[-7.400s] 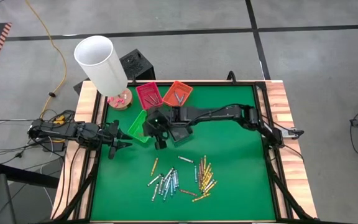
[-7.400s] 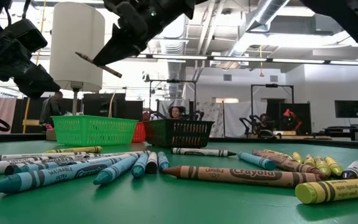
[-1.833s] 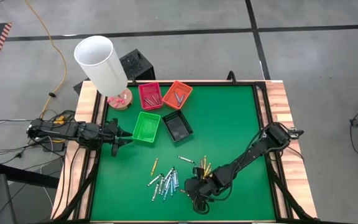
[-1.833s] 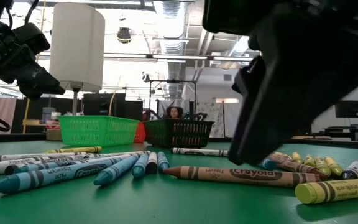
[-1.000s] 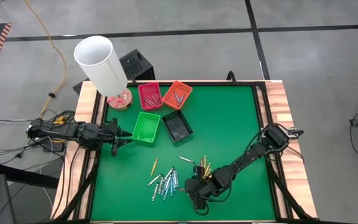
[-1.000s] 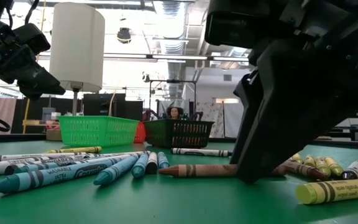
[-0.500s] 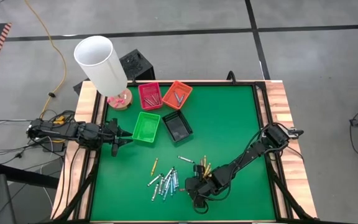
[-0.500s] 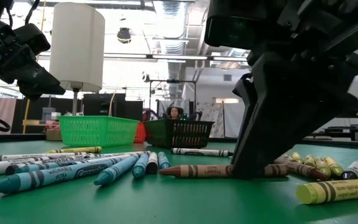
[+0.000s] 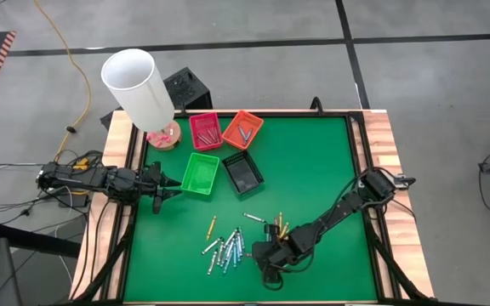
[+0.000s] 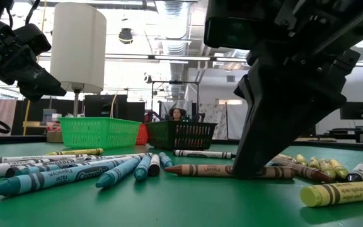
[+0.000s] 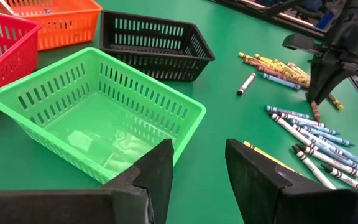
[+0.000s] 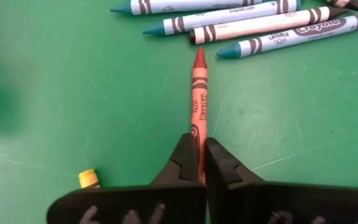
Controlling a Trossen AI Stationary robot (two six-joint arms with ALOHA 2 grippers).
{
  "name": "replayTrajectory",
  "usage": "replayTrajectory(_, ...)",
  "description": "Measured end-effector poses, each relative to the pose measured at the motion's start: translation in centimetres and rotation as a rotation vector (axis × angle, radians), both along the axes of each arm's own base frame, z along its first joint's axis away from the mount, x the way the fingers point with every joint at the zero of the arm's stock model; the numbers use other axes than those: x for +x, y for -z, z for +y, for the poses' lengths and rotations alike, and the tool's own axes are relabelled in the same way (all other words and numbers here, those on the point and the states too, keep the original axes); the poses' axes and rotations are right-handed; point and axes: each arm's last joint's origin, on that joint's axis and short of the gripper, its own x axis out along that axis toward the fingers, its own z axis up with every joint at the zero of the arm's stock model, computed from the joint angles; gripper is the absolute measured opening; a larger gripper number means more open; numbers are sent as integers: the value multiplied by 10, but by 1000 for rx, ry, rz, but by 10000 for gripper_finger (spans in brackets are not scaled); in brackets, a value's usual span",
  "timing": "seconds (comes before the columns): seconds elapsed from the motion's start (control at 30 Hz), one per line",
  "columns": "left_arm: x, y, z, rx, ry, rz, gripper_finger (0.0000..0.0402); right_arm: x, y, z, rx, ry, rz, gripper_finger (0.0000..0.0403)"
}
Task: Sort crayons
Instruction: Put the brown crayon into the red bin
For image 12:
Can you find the red crayon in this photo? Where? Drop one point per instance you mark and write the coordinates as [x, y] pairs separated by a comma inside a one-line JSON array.
[[199, 93]]

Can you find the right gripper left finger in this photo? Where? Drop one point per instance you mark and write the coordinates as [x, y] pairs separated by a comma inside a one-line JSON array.
[[135, 205]]

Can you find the blue crayon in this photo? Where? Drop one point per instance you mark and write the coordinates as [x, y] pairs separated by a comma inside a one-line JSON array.
[[222, 17], [297, 35], [182, 5]]

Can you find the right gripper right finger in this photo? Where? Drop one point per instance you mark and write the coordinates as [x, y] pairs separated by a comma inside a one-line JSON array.
[[275, 205]]

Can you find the green table mat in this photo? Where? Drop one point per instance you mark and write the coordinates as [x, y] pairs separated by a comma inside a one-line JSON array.
[[73, 93]]

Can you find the black crayon white wrapper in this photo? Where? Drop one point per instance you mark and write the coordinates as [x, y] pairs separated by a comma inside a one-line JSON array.
[[346, 3], [266, 25]]

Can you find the yellow crayon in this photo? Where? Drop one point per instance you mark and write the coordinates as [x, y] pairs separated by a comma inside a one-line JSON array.
[[89, 178]]

